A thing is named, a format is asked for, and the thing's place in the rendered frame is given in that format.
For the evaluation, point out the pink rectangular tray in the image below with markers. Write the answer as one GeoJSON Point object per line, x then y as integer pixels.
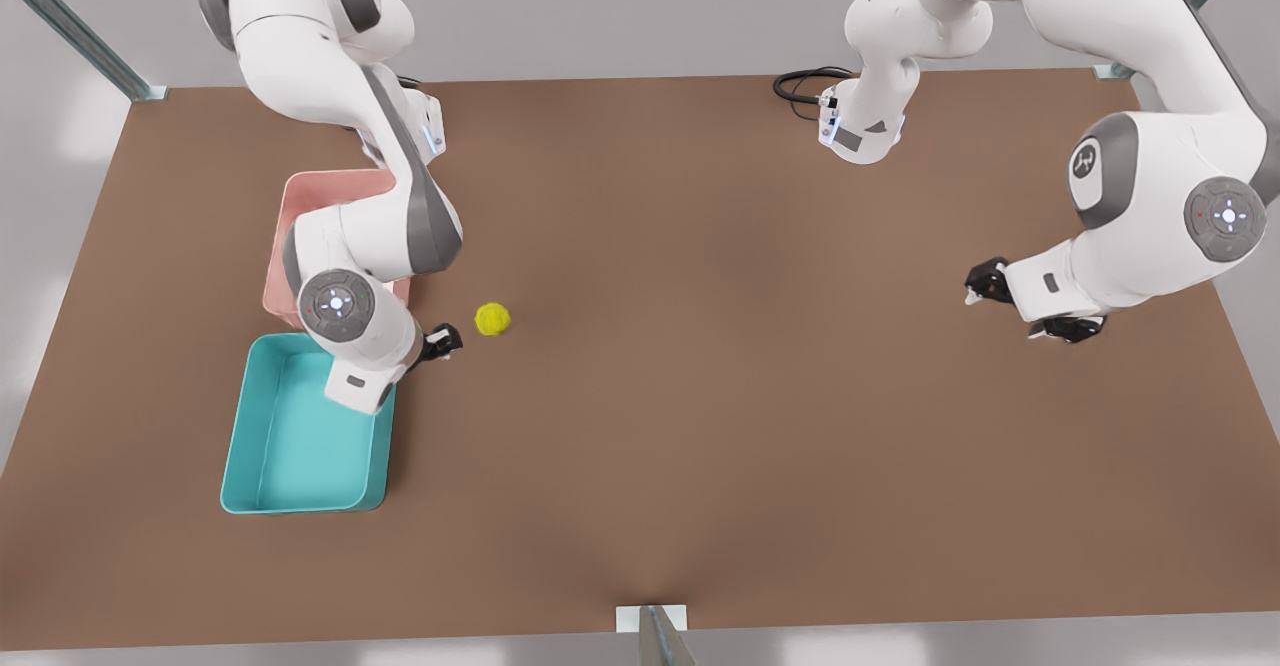
{"type": "Point", "coordinates": [322, 208]}

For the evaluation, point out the yellow ball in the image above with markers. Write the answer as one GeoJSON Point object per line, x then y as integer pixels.
{"type": "Point", "coordinates": [492, 319]}

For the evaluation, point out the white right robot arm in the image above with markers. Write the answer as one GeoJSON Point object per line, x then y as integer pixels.
{"type": "Point", "coordinates": [330, 56]}

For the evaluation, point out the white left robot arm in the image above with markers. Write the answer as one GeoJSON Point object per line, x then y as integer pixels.
{"type": "Point", "coordinates": [1150, 176]}

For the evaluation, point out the teal rectangular tray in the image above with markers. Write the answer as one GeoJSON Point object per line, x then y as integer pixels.
{"type": "Point", "coordinates": [300, 446]}

